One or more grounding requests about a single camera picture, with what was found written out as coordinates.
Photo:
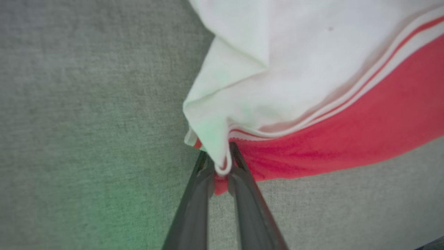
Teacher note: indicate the red and white sports jersey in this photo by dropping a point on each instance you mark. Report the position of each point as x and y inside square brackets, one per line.
[312, 86]

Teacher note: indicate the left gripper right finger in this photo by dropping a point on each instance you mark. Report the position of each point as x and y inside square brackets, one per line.
[253, 215]

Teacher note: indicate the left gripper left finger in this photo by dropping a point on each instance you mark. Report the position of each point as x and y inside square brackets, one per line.
[194, 208]

